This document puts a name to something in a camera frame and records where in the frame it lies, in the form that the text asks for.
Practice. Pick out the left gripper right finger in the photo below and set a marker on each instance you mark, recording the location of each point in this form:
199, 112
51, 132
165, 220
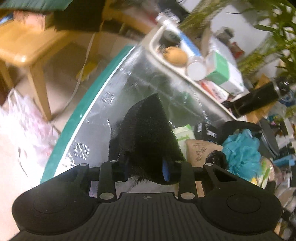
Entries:
183, 173

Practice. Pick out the tan egg-shaped pouch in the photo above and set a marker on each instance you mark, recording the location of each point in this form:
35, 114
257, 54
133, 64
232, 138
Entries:
175, 56

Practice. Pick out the red white flat box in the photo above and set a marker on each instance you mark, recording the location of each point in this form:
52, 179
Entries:
214, 90

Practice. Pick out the green white tissue box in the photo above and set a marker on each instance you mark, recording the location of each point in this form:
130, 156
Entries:
224, 74

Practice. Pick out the white round jar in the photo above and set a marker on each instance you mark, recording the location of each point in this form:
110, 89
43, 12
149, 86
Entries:
196, 68

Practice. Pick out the wooden chair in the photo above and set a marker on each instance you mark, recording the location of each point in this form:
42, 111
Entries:
24, 47

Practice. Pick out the green wet wipes pack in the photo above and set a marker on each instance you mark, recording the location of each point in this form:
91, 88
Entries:
182, 134

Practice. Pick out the black thermos bottle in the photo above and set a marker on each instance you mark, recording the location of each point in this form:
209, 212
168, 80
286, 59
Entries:
259, 98

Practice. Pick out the black foam pad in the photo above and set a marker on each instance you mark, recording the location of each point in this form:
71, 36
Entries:
144, 141

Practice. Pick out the black cartoon snack packet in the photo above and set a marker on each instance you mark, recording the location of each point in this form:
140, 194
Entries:
205, 132

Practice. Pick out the black neck pillow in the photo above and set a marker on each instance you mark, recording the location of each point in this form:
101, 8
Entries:
230, 127

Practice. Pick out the white plastic tray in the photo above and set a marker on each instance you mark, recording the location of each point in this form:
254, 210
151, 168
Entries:
204, 96

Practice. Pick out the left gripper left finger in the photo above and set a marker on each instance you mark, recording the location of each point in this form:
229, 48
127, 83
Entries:
110, 173

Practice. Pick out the green paper bag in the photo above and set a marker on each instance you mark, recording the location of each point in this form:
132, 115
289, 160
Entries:
36, 5

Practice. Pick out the teal mesh bath loofah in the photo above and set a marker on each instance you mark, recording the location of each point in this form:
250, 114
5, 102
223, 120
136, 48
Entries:
242, 155

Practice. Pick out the brown paper bag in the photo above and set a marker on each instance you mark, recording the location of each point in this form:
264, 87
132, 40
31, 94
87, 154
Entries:
198, 150

